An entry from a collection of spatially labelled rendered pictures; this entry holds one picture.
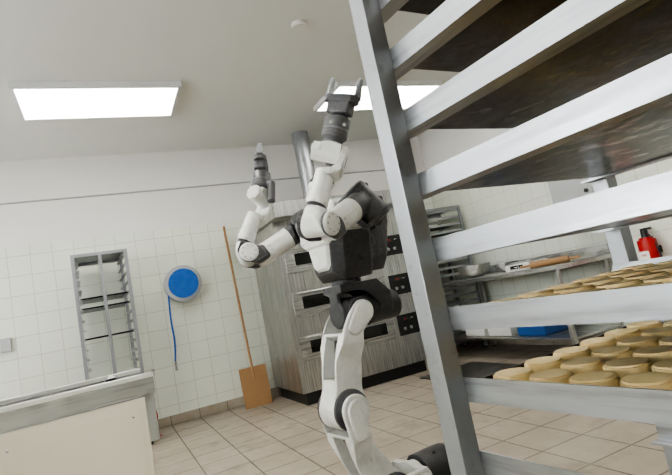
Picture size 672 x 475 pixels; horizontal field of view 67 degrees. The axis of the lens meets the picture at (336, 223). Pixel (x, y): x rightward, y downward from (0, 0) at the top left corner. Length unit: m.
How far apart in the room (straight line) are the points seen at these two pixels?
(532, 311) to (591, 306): 0.07
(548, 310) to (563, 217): 0.10
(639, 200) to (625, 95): 0.09
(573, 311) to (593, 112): 0.19
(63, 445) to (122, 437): 0.15
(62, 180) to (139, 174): 0.77
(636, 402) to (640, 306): 0.09
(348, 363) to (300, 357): 3.30
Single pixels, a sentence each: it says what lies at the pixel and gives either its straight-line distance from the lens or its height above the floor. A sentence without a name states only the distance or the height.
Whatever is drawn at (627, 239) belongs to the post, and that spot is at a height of 1.01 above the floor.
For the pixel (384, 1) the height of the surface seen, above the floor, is 1.40.
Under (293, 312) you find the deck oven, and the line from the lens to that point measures 5.18.
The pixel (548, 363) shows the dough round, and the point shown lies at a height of 0.88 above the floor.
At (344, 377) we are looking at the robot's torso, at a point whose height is 0.72.
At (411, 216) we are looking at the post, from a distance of 0.67.
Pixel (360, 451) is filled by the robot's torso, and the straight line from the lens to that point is 1.93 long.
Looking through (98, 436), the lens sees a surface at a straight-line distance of 1.66.
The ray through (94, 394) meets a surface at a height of 0.88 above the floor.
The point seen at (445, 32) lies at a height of 1.31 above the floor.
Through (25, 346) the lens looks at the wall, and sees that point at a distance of 5.96.
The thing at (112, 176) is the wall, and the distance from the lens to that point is 6.16.
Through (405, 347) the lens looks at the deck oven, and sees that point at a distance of 5.71.
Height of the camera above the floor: 1.02
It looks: 8 degrees up
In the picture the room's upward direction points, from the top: 11 degrees counter-clockwise
